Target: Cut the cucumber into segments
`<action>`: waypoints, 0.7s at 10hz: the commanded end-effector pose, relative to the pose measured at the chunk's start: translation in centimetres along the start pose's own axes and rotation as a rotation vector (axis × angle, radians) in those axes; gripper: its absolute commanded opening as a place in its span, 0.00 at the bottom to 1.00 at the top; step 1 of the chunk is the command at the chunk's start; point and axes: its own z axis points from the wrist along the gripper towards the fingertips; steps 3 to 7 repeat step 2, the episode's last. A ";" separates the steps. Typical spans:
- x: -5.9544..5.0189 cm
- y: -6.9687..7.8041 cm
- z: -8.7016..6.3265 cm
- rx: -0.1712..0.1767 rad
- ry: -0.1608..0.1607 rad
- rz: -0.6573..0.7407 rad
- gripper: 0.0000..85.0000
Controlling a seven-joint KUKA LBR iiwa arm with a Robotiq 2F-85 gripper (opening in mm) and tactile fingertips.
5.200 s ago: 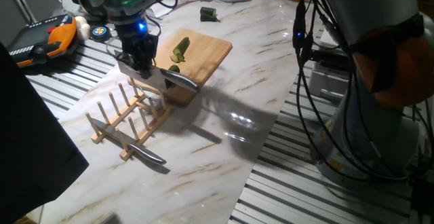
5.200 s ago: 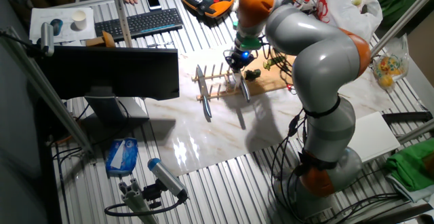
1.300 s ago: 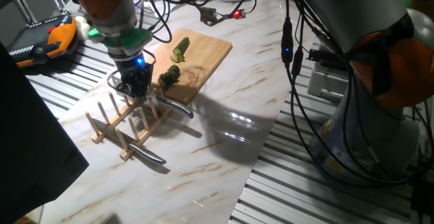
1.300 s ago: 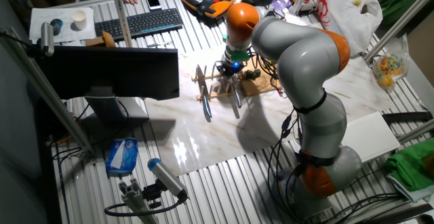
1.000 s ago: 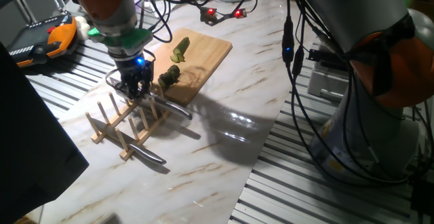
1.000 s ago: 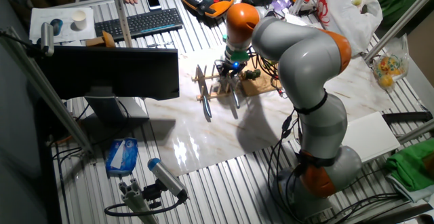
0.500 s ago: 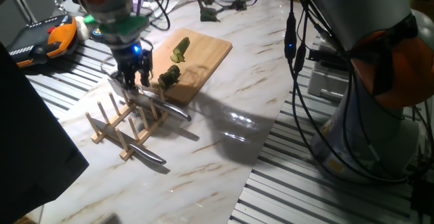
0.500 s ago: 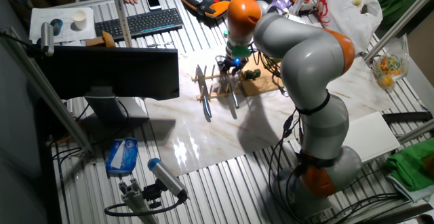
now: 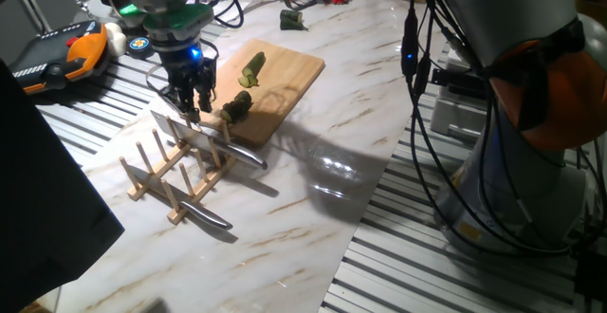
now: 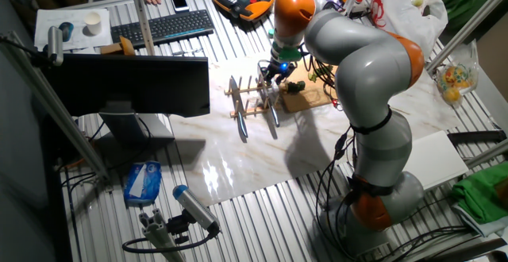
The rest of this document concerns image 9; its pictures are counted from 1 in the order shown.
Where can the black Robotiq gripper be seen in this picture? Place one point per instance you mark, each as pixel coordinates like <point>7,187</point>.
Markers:
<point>185,68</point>

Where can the short cucumber piece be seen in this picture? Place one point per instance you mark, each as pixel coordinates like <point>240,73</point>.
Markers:
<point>245,97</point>

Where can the long cucumber piece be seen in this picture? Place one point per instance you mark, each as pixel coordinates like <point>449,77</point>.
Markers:
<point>254,63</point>

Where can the dark green cucumber end chunk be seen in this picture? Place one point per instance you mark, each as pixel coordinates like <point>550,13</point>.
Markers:
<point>290,19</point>

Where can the round black blue disc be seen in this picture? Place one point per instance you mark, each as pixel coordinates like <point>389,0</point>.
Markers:
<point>140,46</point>

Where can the wooden peg knife rack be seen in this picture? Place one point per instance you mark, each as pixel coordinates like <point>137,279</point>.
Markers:
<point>208,182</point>

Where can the white rounded object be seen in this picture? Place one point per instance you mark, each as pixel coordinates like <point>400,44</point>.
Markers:
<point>116,38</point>

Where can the pointed steel kitchen knife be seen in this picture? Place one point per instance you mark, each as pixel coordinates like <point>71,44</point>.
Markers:
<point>189,204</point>

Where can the black orange teach pendant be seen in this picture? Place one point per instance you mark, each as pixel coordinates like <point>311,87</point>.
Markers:
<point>57,59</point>

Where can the black computer monitor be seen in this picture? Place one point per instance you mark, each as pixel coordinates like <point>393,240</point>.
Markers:
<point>38,199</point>

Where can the aluminium frame post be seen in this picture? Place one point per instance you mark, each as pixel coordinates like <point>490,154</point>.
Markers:
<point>28,2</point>

